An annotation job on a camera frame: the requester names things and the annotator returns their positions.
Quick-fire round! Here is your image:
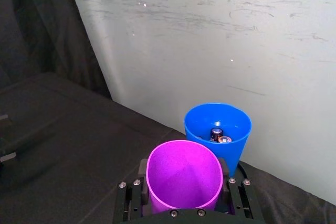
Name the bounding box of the purple plastic cup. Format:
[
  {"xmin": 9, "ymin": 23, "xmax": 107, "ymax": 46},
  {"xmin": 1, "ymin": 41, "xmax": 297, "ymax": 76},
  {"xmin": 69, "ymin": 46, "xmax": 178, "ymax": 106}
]
[{"xmin": 145, "ymin": 140, "xmax": 224, "ymax": 215}]

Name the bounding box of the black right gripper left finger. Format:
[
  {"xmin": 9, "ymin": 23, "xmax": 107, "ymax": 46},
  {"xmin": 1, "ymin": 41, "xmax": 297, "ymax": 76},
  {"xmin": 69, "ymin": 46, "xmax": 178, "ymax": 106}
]
[{"xmin": 113, "ymin": 158, "xmax": 153, "ymax": 224}]

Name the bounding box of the black table cloth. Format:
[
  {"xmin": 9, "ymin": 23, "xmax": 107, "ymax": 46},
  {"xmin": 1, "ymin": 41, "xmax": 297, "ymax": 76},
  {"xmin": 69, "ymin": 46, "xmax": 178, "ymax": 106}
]
[{"xmin": 0, "ymin": 71, "xmax": 336, "ymax": 224}]

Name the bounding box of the black device with grey parts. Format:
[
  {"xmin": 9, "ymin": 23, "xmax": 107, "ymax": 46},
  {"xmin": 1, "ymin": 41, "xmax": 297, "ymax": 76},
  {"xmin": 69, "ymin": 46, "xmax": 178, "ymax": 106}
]
[{"xmin": 0, "ymin": 114, "xmax": 17, "ymax": 166}]

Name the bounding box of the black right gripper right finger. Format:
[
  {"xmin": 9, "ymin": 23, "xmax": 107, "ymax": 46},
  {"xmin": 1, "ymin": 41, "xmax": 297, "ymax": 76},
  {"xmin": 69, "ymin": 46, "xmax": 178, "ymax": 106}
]
[{"xmin": 215, "ymin": 157, "xmax": 265, "ymax": 221}]

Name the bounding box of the black battery with silver end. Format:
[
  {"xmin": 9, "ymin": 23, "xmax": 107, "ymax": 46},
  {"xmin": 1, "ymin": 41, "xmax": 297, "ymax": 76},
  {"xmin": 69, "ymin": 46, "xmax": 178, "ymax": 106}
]
[{"xmin": 209, "ymin": 127, "xmax": 224, "ymax": 143}]

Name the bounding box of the black curtain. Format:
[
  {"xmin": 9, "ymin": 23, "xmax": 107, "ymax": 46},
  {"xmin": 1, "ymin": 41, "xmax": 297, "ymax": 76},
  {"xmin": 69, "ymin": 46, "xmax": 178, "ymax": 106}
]
[{"xmin": 0, "ymin": 0, "xmax": 112, "ymax": 99}]

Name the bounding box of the blue plastic cup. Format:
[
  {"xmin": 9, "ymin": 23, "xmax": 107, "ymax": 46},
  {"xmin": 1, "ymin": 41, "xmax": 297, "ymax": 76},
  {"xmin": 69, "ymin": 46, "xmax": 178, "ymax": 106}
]
[{"xmin": 183, "ymin": 102, "xmax": 253, "ymax": 177}]

